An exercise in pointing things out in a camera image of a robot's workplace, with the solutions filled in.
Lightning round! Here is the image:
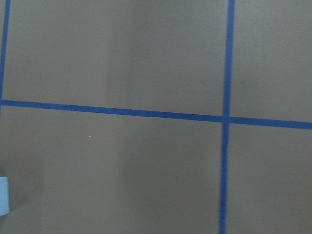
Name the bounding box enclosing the light blue foam block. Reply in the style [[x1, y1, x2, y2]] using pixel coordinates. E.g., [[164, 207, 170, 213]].
[[0, 177, 10, 216]]

